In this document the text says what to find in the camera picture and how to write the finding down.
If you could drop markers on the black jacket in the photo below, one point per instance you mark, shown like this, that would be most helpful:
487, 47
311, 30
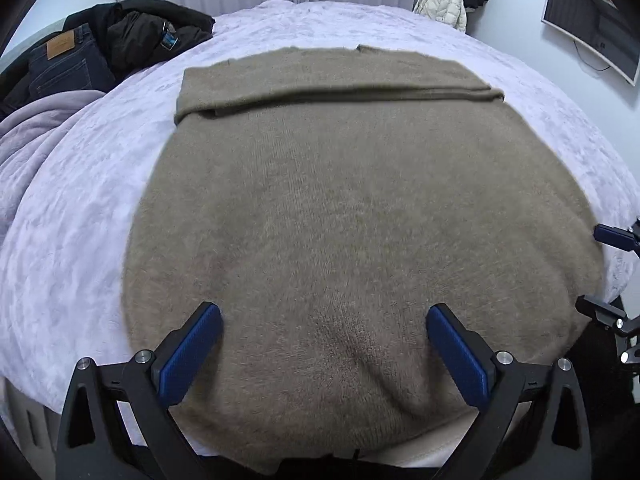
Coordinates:
131, 35

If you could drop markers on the wall mounted monitor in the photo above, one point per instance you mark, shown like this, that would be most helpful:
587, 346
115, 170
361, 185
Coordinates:
600, 27

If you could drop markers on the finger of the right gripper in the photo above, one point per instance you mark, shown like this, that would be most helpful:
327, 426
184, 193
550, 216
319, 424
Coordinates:
624, 330
627, 240

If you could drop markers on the dark blue jeans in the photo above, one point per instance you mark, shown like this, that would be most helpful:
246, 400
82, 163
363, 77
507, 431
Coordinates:
68, 62

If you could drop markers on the lavender fleece blanket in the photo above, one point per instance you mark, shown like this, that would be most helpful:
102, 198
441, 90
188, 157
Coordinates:
63, 259

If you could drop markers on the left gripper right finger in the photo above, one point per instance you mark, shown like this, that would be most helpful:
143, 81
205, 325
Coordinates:
531, 421

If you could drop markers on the cream puffer jacket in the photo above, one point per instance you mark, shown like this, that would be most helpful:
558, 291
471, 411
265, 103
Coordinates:
448, 12

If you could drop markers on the light purple folded blanket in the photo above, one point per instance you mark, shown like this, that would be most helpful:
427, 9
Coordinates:
28, 136

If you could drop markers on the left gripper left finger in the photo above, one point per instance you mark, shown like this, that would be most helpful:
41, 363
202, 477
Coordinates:
116, 422

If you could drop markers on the brown knit sweater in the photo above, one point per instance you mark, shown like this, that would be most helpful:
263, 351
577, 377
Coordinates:
324, 200

